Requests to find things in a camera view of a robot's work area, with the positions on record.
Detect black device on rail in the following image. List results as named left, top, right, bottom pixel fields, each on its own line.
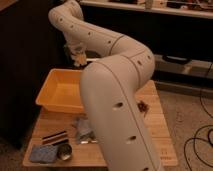
left=162, top=55, right=192, bottom=65

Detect black striped blocks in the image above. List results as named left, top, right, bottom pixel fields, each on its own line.
left=42, top=131, right=68, bottom=145

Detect blue folded cloth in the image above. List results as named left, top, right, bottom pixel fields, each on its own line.
left=29, top=145, right=58, bottom=163

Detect dark dried debris pile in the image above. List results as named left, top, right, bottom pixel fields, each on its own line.
left=138, top=101, right=149, bottom=116

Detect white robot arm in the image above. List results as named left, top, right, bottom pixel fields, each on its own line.
left=48, top=0, right=164, bottom=171

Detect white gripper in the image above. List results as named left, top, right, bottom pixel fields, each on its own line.
left=68, top=45, right=87, bottom=67

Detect yellow plastic bin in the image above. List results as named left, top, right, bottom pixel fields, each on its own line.
left=36, top=69, right=84, bottom=113

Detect small silver knife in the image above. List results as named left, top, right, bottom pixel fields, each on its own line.
left=80, top=140, right=98, bottom=144

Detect grey blue crumpled cloth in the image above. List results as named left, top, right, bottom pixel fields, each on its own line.
left=72, top=117, right=96, bottom=144

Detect grey metal rail beam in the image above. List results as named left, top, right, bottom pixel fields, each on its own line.
left=155, top=55, right=213, bottom=79

